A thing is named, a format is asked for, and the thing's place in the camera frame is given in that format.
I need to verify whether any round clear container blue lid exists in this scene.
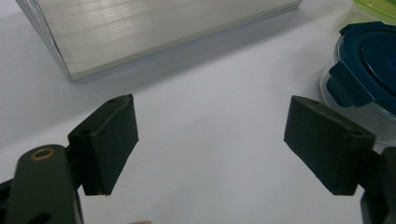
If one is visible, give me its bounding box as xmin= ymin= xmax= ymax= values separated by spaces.
xmin=318 ymin=21 xmax=396 ymax=147

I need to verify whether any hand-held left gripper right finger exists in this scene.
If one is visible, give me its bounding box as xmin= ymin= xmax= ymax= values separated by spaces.
xmin=283 ymin=94 xmax=377 ymax=197

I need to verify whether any clear container green lid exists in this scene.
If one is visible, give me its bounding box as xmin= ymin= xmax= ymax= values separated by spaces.
xmin=350 ymin=0 xmax=396 ymax=26

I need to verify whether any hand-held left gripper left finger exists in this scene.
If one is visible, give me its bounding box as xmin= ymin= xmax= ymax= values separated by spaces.
xmin=67 ymin=93 xmax=140 ymax=197

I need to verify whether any clear plastic box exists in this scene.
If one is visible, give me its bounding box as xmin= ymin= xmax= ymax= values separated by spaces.
xmin=15 ymin=0 xmax=304 ymax=83

